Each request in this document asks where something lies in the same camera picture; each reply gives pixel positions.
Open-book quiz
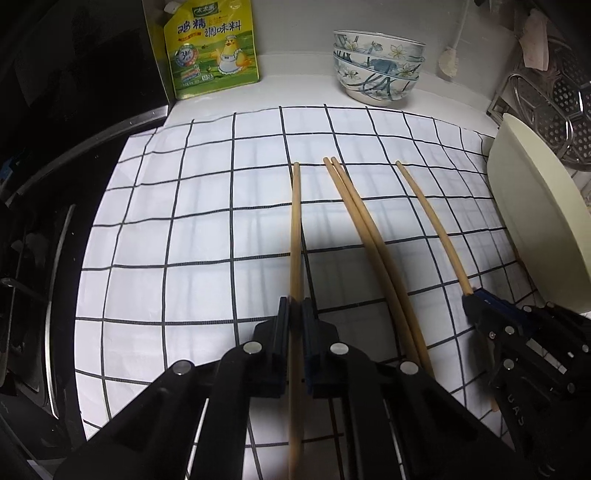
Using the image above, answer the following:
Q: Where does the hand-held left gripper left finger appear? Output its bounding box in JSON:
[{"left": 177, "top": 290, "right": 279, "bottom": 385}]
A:
[{"left": 53, "top": 298, "right": 293, "bottom": 480}]

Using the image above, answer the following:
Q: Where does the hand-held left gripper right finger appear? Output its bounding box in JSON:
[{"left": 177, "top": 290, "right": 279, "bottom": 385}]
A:
[{"left": 300, "top": 298, "right": 532, "bottom": 480}]

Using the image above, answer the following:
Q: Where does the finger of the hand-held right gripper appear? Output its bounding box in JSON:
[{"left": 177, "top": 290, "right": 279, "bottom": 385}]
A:
[
  {"left": 462, "top": 294, "right": 514, "bottom": 366},
  {"left": 475, "top": 288, "right": 579, "bottom": 343}
]

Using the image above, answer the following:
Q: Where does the bamboo chopstick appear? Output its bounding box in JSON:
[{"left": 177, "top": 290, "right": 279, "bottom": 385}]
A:
[
  {"left": 287, "top": 161, "right": 306, "bottom": 480},
  {"left": 322, "top": 157, "right": 424, "bottom": 371},
  {"left": 395, "top": 160, "right": 501, "bottom": 413},
  {"left": 331, "top": 156, "right": 436, "bottom": 377}
]

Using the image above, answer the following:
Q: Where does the cream plastic plate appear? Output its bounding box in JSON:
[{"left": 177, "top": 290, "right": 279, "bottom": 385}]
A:
[{"left": 487, "top": 113, "right": 591, "bottom": 320}]

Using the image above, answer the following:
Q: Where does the white black checked cloth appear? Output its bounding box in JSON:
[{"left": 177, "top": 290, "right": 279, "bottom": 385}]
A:
[{"left": 74, "top": 104, "right": 555, "bottom": 480}]

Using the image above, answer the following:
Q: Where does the perforated steel steamer rack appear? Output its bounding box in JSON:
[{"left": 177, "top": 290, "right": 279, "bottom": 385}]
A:
[{"left": 487, "top": 39, "right": 591, "bottom": 172}]

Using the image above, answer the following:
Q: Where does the white dish brush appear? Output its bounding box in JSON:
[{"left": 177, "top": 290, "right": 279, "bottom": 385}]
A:
[{"left": 438, "top": 0, "right": 470, "bottom": 77}]

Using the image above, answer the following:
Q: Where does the floral ceramic bowl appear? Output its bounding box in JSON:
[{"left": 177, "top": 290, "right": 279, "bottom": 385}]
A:
[
  {"left": 332, "top": 48, "right": 424, "bottom": 78},
  {"left": 332, "top": 30, "right": 426, "bottom": 61},
  {"left": 333, "top": 65, "right": 421, "bottom": 108}
]

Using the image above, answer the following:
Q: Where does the pink cloth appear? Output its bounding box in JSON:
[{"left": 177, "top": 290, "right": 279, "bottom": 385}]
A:
[{"left": 517, "top": 7, "right": 550, "bottom": 71}]

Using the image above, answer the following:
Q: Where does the yellow green seasoning pouch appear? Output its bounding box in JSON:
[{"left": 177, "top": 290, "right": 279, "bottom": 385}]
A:
[{"left": 159, "top": 0, "right": 262, "bottom": 101}]

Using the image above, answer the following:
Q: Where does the black gas stove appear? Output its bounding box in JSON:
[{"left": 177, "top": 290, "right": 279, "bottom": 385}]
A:
[{"left": 0, "top": 0, "right": 171, "bottom": 480}]

